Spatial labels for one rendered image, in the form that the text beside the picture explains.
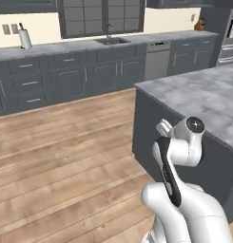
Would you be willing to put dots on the grey upper cabinet run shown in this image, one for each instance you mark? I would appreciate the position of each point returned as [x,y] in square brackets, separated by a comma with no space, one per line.
[181,3]
[26,5]

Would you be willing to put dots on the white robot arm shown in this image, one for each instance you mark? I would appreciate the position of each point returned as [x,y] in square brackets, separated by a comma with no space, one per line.
[197,218]

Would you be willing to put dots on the long grey base cabinet run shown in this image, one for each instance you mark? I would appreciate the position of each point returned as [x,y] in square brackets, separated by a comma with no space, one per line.
[70,79]

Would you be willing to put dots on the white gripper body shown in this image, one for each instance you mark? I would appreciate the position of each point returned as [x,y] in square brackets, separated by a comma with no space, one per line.
[164,127]

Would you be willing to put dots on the white paper towel roll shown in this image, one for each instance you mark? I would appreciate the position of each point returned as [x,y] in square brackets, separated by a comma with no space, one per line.
[25,39]

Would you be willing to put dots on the dark sink tap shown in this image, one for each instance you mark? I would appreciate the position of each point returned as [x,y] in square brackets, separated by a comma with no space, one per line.
[108,30]

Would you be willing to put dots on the grey kitchen island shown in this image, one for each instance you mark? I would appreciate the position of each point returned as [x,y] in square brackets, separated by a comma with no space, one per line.
[146,133]

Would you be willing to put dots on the short grey base cabinet run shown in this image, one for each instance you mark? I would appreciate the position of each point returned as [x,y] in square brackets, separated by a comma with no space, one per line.
[187,57]

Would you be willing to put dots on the small grey wall outlet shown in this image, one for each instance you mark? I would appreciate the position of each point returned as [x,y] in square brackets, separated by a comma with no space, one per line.
[193,17]

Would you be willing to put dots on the steel sink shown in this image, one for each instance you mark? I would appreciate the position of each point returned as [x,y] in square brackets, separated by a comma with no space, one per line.
[113,41]

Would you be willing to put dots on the dark framed window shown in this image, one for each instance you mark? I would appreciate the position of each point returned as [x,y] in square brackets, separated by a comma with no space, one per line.
[102,17]

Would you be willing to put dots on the grey dishwasher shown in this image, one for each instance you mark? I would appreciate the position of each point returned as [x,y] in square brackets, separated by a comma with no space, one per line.
[157,63]

